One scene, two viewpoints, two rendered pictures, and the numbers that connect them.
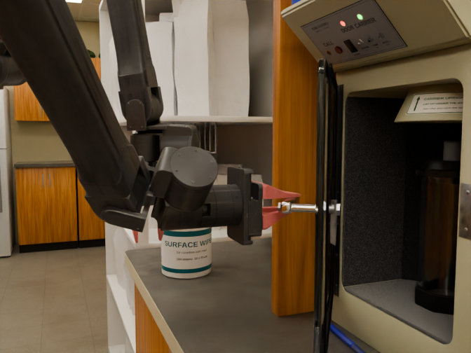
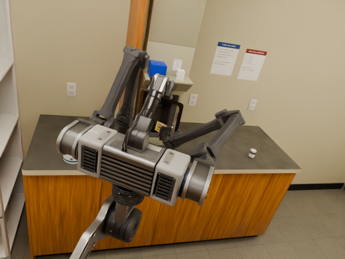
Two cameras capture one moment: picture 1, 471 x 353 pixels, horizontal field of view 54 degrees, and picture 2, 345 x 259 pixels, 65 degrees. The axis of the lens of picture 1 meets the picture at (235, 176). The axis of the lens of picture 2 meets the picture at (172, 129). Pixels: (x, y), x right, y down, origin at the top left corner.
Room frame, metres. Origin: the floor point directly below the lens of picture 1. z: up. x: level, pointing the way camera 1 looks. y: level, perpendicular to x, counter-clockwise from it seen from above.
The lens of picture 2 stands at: (0.58, 1.51, 2.07)
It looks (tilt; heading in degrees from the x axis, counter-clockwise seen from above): 29 degrees down; 271
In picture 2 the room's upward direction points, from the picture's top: 13 degrees clockwise
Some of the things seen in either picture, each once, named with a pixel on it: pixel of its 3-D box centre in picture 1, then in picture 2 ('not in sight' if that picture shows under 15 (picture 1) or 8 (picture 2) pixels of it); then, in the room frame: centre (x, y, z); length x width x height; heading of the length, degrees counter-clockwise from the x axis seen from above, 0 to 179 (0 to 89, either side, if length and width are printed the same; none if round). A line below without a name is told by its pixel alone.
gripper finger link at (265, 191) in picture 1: (269, 205); not in sight; (0.66, -0.05, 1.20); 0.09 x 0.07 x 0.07; 111
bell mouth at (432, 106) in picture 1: (453, 104); not in sight; (0.74, -0.34, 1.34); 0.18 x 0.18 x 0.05
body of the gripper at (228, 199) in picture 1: (222, 205); (166, 135); (0.63, 0.02, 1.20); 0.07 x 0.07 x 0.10; 21
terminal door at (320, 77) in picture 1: (326, 204); (157, 123); (0.71, -0.14, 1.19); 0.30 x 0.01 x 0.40; 165
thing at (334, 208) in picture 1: (331, 222); not in sight; (0.60, -0.13, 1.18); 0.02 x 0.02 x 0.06; 75
